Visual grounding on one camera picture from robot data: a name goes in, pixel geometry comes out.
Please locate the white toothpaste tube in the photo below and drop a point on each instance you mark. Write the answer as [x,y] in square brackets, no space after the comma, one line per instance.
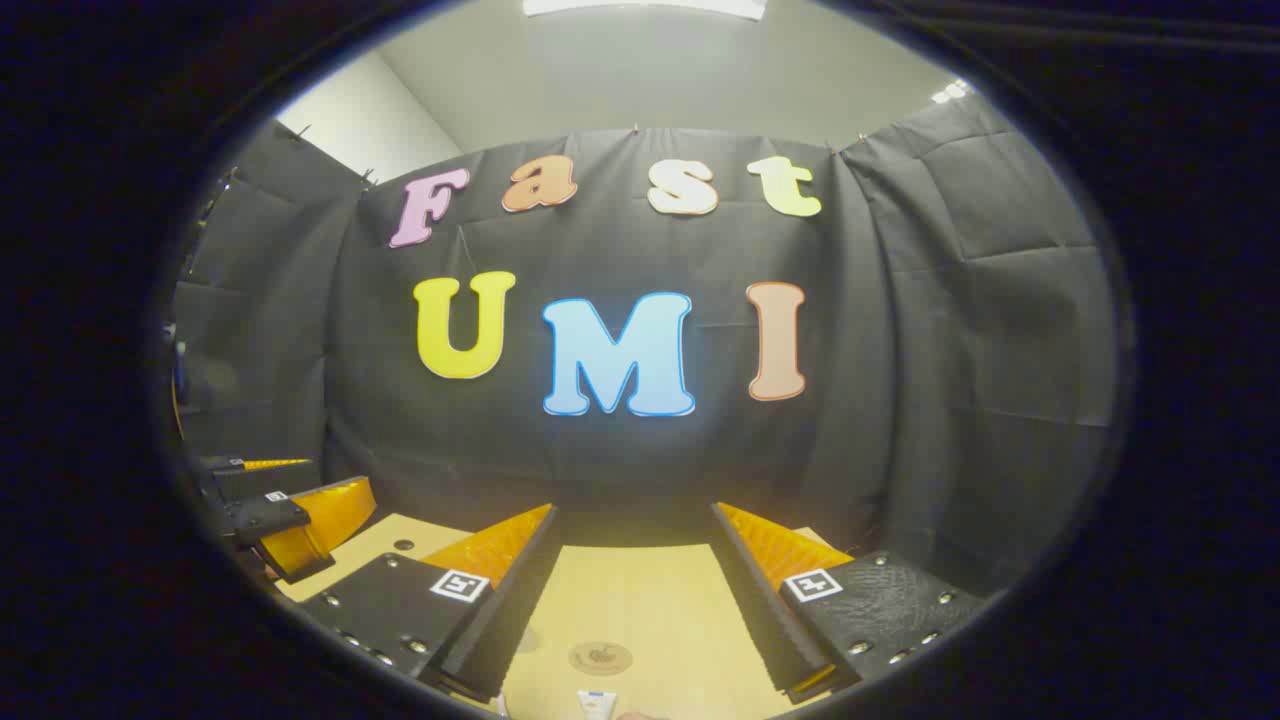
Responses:
[597,706]

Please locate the black backdrop cloth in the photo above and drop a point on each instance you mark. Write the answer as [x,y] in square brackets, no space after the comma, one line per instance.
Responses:
[900,350]

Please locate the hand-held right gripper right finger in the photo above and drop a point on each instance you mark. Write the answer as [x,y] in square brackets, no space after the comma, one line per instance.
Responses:
[765,610]

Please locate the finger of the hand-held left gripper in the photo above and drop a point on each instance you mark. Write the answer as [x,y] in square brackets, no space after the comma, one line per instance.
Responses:
[260,482]
[270,515]

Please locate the ceiling light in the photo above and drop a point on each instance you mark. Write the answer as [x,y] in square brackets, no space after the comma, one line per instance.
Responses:
[640,6]
[950,91]

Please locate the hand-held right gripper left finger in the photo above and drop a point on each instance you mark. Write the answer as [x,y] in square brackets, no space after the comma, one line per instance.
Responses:
[515,600]

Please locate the wooden desktop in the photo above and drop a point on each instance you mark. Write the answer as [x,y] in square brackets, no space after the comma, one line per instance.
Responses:
[640,600]

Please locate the round cork coaster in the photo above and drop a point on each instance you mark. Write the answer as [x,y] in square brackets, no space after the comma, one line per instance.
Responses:
[600,657]

